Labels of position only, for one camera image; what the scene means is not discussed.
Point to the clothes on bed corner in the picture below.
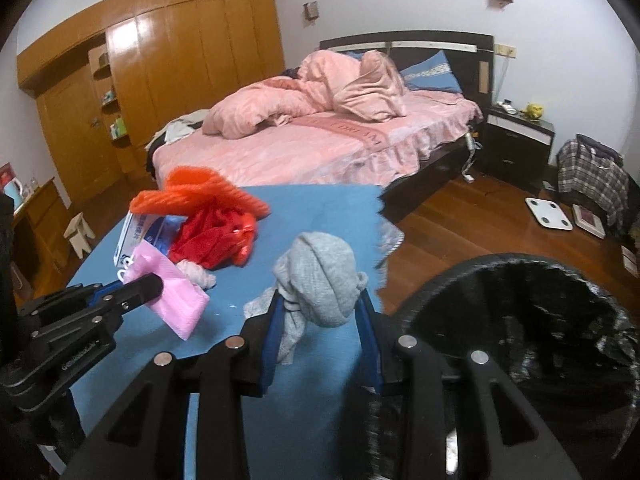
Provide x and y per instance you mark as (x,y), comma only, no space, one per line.
(179,127)

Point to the black nightstand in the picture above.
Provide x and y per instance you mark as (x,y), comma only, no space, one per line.
(516,149)

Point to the white blue cotton pad box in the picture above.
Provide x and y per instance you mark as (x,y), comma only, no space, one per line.
(140,234)

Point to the small wall switch box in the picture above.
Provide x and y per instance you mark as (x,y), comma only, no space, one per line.
(311,11)

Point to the white bathroom scale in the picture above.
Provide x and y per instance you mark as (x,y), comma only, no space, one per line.
(548,214)

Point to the red picture frame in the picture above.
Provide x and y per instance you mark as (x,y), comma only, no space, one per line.
(6,175)

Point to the pink quilt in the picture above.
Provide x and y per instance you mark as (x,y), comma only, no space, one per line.
(369,88)

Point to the black lined trash bin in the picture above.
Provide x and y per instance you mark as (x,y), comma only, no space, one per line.
(565,342)

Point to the white small stool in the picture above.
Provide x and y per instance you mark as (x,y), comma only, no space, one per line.
(80,235)

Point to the orange foam fruit net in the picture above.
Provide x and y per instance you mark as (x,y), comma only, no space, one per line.
(187,190)

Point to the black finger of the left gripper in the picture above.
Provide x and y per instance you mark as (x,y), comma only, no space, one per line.
(134,294)

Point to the wall power socket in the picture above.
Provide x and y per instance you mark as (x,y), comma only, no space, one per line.
(505,51)

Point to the pink plastic bag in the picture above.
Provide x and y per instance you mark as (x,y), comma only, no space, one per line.
(181,303)

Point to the light blue kettle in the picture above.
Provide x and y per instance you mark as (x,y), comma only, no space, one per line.
(14,189)

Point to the red cloth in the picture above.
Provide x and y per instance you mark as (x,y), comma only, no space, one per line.
(206,238)

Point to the wooden sideboard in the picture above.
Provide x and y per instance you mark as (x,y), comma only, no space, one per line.
(40,250)

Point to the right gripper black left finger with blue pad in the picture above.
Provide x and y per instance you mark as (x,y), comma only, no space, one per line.
(189,404)

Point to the white power strip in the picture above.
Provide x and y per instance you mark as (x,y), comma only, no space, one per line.
(468,177)

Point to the red plastic bubble wrap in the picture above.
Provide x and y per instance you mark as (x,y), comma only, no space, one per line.
(244,231)

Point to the framed picture on floor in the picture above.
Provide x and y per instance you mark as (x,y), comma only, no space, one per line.
(588,221)

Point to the plaid bag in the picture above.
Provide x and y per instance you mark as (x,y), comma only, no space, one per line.
(581,169)

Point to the bed with pink sheet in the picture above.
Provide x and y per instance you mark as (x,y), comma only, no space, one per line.
(407,158)

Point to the wooden wardrobe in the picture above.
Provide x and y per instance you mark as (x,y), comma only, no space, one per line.
(107,78)

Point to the pink sock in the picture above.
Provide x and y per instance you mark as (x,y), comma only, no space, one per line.
(196,274)

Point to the blue pillow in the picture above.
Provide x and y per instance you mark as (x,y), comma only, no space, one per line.
(433,74)

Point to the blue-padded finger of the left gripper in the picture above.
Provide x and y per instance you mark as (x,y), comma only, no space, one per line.
(99,291)

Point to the yellow toy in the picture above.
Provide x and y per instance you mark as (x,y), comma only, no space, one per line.
(533,111)

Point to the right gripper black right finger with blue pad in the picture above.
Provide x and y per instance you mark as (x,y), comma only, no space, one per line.
(414,413)

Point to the grey sock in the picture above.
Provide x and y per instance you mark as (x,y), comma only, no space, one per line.
(318,280)

